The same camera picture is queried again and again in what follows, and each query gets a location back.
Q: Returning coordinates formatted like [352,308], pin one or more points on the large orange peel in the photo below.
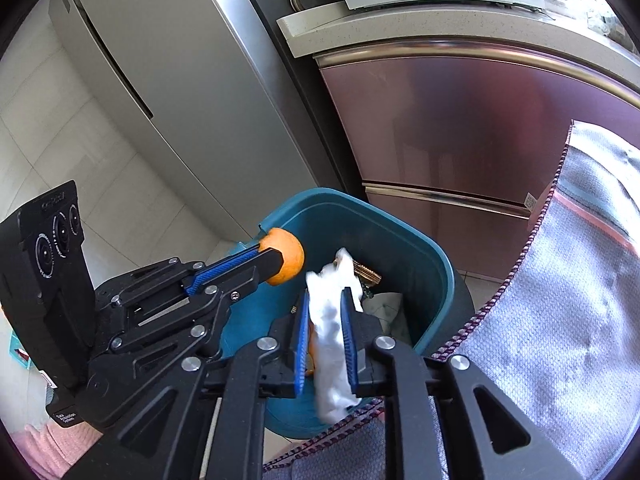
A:
[292,260]

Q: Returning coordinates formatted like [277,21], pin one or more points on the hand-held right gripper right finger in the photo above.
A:
[348,345]

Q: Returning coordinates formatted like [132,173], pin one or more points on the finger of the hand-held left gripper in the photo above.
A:
[225,269]
[250,280]

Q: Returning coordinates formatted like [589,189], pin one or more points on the checked blue tablecloth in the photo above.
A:
[575,285]

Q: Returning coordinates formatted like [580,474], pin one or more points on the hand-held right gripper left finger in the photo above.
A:
[301,345]

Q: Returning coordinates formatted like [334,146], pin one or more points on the grey refrigerator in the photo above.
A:
[150,85]

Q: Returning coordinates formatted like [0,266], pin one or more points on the teal trash bin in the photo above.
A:
[400,250]

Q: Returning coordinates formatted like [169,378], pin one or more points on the kitchen counter with purple cabinets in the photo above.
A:
[450,125]

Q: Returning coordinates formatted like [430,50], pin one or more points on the white tissue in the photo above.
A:
[327,340]

